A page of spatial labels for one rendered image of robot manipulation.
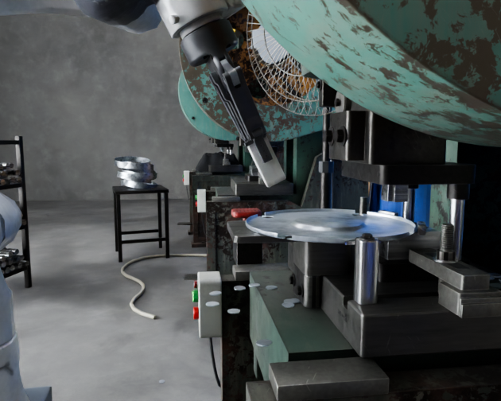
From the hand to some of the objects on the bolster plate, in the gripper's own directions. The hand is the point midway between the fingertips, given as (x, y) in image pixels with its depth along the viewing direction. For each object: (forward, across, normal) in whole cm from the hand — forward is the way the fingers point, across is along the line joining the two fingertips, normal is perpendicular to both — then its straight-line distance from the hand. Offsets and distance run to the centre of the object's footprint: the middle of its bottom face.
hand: (266, 161), depth 68 cm
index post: (+23, +8, +3) cm, 24 cm away
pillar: (+29, -1, +21) cm, 36 cm away
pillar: (+29, -17, +22) cm, 40 cm away
